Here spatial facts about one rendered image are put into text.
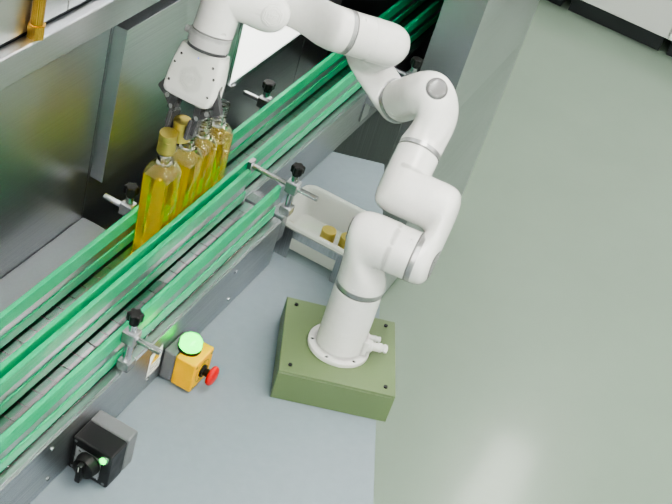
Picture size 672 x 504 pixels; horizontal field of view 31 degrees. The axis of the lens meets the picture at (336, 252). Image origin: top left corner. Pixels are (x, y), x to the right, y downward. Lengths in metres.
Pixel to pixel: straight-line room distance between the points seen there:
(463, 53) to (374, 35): 0.98
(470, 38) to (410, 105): 0.92
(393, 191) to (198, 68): 0.42
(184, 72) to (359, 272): 0.48
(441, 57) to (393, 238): 1.12
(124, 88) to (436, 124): 0.58
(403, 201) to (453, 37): 1.04
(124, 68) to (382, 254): 0.58
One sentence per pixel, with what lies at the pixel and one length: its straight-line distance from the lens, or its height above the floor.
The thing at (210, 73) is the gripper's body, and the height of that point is 1.29.
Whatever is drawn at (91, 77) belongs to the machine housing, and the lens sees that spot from 2.24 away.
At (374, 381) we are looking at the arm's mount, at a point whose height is 0.82.
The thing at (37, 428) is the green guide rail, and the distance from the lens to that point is 2.01.
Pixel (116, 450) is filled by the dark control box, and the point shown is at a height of 0.83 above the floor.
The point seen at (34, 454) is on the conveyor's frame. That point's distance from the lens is 2.02.
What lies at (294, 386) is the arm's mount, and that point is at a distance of 2.34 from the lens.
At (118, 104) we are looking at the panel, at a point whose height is 1.16.
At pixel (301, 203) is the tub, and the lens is 2.76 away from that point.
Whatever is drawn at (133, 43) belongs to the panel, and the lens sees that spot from 2.25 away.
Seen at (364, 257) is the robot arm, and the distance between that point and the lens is 2.22.
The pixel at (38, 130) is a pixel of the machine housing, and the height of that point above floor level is 1.18.
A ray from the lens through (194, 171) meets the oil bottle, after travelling 2.36.
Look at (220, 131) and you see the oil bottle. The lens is 2.41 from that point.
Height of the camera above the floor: 2.41
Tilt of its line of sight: 37 degrees down
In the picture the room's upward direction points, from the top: 18 degrees clockwise
